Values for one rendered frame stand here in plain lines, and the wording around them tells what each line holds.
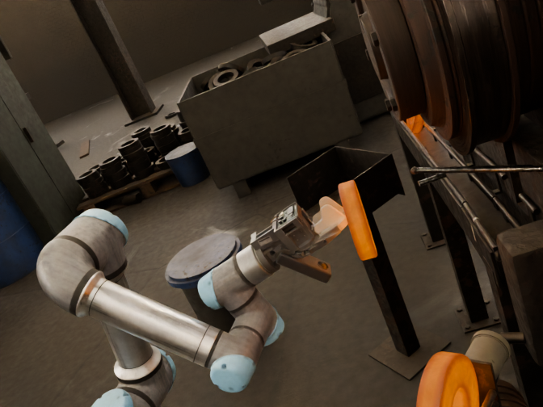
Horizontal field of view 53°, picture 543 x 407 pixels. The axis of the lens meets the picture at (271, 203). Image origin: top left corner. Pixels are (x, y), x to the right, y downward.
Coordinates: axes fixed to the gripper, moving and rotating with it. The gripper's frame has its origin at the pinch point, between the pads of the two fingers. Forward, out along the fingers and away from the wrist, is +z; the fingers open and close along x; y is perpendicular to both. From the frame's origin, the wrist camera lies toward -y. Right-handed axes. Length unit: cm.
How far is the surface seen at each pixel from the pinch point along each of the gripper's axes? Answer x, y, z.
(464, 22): -16.7, 23.3, 30.9
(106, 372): 93, -47, -151
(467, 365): -34.7, -12.4, 5.9
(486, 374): -33.9, -16.4, 7.2
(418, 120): 86, -26, 20
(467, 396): -36.8, -15.5, 3.6
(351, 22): 293, -23, 23
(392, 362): 49, -79, -30
